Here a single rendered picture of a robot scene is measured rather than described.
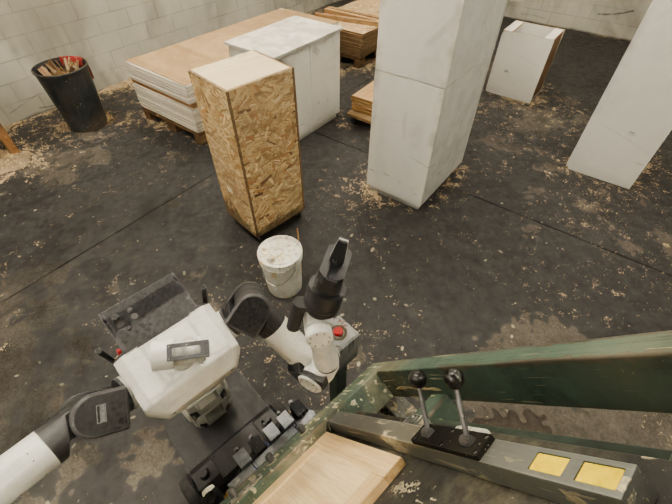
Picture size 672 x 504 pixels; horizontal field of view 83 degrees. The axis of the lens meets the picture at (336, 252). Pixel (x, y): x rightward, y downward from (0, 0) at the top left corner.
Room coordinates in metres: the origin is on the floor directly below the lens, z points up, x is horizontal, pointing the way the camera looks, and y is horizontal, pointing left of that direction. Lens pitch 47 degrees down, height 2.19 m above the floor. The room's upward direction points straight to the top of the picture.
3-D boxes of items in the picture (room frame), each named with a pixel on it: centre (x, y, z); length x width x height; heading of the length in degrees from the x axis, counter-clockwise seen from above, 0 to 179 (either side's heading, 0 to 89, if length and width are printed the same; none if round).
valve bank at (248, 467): (0.40, 0.27, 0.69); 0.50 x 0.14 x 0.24; 133
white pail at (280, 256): (1.71, 0.37, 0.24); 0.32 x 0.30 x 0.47; 143
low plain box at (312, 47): (4.01, 0.48, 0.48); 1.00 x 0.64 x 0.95; 143
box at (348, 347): (0.75, -0.01, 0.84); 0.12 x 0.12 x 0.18; 43
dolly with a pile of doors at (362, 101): (4.15, -0.50, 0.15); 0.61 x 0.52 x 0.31; 143
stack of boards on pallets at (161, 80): (4.85, 1.10, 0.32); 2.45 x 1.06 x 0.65; 143
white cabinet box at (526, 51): (4.90, -2.32, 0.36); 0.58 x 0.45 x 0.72; 53
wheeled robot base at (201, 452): (0.73, 0.64, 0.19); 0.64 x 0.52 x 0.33; 43
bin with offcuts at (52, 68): (4.04, 2.84, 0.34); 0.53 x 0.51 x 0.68; 53
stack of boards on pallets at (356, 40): (6.89, -0.69, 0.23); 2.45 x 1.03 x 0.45; 143
